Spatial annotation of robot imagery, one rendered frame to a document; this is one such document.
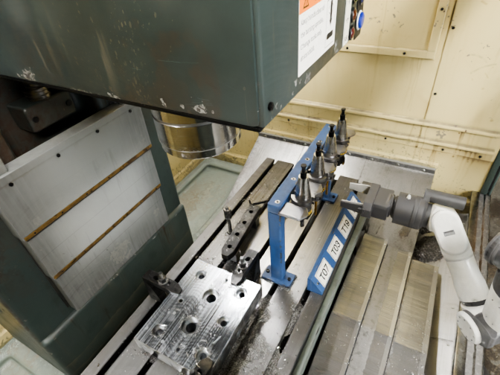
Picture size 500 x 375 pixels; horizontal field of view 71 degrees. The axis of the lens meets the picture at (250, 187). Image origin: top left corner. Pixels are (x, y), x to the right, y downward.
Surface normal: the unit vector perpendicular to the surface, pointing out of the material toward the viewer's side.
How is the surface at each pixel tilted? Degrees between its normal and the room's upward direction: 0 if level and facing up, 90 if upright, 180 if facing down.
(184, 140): 90
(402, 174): 24
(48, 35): 90
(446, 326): 17
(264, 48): 90
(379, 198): 0
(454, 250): 58
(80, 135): 91
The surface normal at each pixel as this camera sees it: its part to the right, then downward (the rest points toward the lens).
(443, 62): -0.48, 0.58
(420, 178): -0.26, -0.47
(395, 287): -0.01, -0.84
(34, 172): 0.88, 0.26
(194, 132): 0.11, 0.62
